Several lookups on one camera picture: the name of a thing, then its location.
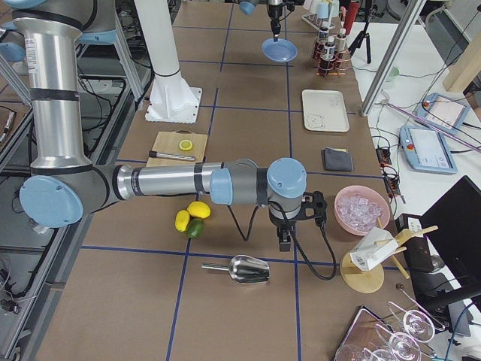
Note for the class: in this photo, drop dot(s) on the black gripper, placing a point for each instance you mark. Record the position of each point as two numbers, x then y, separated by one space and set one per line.
282 222
275 15

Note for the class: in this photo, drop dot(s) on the blue plate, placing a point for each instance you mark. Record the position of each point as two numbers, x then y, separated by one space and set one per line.
279 50

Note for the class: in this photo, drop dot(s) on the silver metal scoop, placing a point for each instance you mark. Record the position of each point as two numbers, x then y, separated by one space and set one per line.
243 269

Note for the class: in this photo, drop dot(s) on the dark sauce bottle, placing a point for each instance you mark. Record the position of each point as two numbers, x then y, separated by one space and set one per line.
328 49
340 40

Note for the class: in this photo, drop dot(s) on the pink bowl with ice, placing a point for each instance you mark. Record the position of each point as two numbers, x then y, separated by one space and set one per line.
358 209

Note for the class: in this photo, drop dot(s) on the red cylinder bottle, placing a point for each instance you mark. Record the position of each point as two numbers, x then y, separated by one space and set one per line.
351 14

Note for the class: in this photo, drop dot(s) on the wooden cup stand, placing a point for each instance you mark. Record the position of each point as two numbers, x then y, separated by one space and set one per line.
371 281

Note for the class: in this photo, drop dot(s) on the green lime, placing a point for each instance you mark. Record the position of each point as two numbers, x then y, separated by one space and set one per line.
195 228

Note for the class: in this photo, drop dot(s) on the yellow lemon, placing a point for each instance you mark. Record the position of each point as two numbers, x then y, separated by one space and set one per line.
198 209
182 220

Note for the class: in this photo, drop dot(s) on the white carton box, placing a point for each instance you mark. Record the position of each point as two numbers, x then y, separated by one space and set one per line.
374 248

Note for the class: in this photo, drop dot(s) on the white bear tray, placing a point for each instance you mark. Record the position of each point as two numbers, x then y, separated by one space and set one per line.
324 111

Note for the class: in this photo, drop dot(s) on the black tripod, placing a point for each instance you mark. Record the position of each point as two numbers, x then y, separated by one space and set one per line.
363 36

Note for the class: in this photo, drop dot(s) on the lemon half slice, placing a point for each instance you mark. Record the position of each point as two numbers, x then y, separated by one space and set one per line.
185 145

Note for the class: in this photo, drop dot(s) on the wooden cutting board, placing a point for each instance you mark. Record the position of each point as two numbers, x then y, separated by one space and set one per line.
169 143

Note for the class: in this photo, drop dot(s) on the black monitor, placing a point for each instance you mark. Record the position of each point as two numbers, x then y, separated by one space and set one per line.
457 242

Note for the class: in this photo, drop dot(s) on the wine glass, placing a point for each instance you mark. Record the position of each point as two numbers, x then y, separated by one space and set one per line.
402 345
414 321

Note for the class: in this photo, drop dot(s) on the blue teach pendant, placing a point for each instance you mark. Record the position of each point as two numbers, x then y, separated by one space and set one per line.
426 150
443 111

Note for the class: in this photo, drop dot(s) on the white wire cup rack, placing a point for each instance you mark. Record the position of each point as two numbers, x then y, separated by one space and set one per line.
320 11

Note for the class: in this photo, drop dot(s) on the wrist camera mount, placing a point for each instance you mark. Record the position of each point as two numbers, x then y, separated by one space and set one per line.
314 207

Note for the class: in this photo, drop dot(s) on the copper wire bottle rack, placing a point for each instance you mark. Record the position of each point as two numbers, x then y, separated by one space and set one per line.
337 66

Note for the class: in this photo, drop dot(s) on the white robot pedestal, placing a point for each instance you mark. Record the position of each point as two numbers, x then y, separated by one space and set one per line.
172 100

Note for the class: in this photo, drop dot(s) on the aluminium frame post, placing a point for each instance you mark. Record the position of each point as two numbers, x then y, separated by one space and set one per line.
399 38

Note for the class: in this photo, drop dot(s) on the black handled knife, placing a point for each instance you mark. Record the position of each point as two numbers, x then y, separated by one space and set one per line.
171 156

